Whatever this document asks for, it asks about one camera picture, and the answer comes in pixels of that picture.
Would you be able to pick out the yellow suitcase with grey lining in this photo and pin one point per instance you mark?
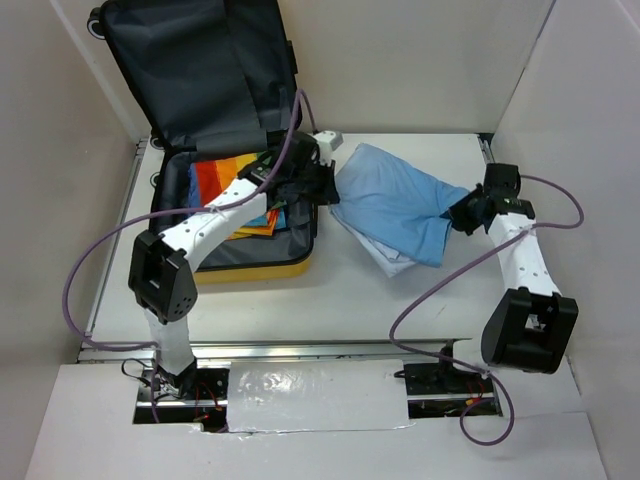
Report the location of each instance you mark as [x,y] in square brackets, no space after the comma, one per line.
[216,81]

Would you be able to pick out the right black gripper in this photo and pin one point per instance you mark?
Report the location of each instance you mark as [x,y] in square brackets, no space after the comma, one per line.
[456,215]

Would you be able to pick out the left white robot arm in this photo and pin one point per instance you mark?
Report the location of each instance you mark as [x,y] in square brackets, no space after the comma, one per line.
[163,265]

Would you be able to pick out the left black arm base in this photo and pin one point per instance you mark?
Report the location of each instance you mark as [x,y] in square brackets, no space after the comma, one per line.
[201,399]

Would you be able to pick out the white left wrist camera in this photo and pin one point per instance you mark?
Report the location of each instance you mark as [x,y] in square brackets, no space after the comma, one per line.
[328,142]

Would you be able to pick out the white foil cover sheet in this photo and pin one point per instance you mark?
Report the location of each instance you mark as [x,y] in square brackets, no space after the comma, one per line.
[316,396]

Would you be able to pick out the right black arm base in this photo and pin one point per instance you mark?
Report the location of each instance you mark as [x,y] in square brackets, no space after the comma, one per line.
[439,390]

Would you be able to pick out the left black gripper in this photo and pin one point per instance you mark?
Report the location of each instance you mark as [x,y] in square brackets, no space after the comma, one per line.
[326,192]

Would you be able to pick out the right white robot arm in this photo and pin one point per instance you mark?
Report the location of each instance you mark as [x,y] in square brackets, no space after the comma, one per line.
[559,334]

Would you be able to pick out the light blue shirt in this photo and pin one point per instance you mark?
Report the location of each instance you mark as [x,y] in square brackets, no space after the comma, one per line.
[394,210]

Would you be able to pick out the aluminium front rail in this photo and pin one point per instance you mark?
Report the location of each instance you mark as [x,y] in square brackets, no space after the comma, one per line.
[296,351]

